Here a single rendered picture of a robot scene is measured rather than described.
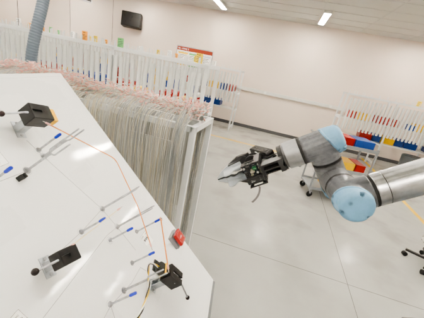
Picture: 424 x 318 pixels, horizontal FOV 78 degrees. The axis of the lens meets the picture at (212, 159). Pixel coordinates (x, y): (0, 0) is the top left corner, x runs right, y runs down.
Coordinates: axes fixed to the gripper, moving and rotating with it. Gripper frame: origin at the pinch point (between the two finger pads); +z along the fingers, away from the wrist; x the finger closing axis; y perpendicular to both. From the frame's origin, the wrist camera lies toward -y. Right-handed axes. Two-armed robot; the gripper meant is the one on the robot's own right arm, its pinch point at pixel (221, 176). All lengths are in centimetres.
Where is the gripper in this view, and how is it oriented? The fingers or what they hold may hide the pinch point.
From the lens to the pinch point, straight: 81.4
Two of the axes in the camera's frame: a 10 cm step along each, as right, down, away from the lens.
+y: -2.0, 3.8, -9.1
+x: 4.4, 8.6, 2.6
